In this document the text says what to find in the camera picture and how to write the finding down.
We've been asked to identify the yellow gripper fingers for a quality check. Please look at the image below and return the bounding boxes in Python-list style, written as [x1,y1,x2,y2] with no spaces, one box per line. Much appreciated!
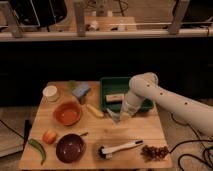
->
[120,112,130,121]

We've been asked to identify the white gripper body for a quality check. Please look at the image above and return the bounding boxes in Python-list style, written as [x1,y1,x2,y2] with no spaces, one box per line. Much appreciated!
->
[121,91,144,116]

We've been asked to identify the grey towel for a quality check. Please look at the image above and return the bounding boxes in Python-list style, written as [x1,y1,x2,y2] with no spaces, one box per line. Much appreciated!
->
[107,109,120,123]

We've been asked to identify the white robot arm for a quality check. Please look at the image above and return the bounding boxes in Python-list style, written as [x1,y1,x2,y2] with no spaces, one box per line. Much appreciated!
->
[120,72,213,136]

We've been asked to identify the wooden block in tray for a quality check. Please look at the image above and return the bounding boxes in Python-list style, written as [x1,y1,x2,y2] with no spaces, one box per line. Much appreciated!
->
[106,94,124,103]

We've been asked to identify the green plastic tray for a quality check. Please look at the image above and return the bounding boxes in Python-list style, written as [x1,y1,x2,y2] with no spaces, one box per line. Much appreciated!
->
[99,75,155,113]

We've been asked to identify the orange bowl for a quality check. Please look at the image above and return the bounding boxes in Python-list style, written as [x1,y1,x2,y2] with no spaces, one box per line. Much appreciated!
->
[53,101,82,126]

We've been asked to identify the green small object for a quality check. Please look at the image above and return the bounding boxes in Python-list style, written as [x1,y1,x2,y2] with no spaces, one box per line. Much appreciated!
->
[68,80,77,90]

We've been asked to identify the dark purple bowl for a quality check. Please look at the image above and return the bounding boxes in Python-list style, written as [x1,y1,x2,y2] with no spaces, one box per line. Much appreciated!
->
[56,134,85,163]

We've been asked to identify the red yellow apple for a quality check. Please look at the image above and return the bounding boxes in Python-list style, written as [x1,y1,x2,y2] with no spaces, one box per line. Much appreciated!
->
[42,130,57,144]

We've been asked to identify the white cup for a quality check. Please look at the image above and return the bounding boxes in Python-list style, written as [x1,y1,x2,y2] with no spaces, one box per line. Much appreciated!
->
[42,85,59,102]

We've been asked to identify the green chili pepper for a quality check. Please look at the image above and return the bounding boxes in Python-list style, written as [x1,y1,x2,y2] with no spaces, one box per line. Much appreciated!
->
[28,139,46,165]

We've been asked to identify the white handled brush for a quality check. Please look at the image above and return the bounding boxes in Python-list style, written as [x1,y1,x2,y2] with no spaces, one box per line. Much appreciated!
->
[98,140,143,159]

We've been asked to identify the black cables on floor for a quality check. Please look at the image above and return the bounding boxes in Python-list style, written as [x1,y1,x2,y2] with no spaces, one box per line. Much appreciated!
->
[168,113,213,171]

